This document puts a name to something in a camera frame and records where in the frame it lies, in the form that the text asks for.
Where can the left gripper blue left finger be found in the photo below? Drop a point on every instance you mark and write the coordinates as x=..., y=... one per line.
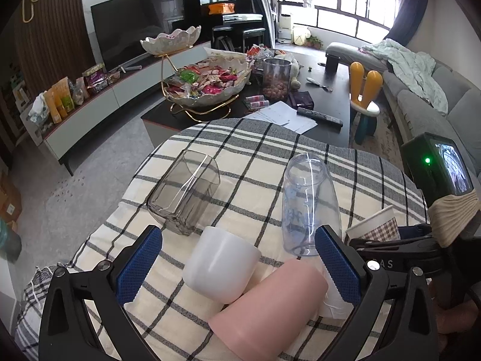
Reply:
x=66, y=331

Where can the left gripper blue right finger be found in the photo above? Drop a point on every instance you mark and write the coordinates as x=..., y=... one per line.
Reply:
x=409, y=332

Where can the checkered paper cup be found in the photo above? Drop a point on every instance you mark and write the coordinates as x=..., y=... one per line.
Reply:
x=381, y=226

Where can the translucent white cup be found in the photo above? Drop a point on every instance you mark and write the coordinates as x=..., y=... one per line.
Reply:
x=333, y=306

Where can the pink plastic cup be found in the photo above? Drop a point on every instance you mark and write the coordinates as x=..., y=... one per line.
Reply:
x=268, y=318

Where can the white plastic cup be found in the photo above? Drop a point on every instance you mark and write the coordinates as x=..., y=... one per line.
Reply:
x=221, y=265

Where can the smoky square glass cup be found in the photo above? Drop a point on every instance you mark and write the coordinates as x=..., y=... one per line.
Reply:
x=184, y=191

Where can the clear plastic bottle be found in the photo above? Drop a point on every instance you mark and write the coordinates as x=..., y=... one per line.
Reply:
x=309, y=202

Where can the grey sectional sofa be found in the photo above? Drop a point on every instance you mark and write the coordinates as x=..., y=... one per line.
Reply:
x=415, y=116

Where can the yellow rabbit ear stool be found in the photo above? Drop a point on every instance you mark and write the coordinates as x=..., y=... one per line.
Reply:
x=364, y=90

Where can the light green blanket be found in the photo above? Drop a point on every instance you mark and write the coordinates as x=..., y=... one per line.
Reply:
x=414, y=69

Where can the black remote control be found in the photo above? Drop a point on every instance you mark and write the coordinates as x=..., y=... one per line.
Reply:
x=319, y=117

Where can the plaid tablecloth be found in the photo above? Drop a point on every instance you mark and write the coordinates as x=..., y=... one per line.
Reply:
x=251, y=156

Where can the white paper sheets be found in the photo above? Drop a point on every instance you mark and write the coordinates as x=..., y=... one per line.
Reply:
x=283, y=115

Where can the black mug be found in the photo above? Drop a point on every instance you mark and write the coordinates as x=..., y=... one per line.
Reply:
x=332, y=62

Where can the clear jar of nuts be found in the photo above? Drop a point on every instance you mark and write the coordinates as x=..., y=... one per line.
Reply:
x=276, y=79

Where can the grey tv cabinet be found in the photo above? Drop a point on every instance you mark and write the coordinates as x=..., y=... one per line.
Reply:
x=61, y=138

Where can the blue right curtain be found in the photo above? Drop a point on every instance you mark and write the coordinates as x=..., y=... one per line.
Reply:
x=410, y=15

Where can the blue curtain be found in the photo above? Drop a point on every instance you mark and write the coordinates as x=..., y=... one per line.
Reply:
x=410, y=15
x=259, y=3

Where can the white tiered snack bowl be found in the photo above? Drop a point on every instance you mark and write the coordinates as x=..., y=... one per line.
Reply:
x=201, y=88

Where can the black television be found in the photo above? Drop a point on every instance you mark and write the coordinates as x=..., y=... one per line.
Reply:
x=120, y=25

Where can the piano stool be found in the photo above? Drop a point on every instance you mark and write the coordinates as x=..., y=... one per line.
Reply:
x=228, y=38

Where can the blue left curtain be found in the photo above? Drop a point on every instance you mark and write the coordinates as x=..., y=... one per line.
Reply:
x=259, y=3

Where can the black piano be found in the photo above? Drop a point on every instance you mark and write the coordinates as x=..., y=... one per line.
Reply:
x=207, y=14

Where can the camera box with screen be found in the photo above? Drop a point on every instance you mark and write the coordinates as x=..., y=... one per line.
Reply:
x=436, y=167

